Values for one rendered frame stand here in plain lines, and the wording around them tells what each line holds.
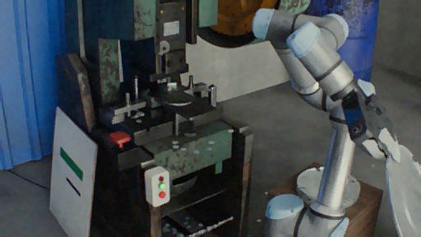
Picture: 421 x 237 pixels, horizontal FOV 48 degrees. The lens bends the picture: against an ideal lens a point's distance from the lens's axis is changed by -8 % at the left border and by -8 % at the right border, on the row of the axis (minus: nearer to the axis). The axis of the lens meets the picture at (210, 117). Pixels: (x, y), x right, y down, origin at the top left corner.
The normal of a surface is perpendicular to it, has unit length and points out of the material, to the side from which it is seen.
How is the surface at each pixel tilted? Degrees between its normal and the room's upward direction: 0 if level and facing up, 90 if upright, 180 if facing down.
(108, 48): 90
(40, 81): 90
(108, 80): 90
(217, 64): 90
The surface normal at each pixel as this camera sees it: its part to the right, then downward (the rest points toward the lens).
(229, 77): 0.63, 0.33
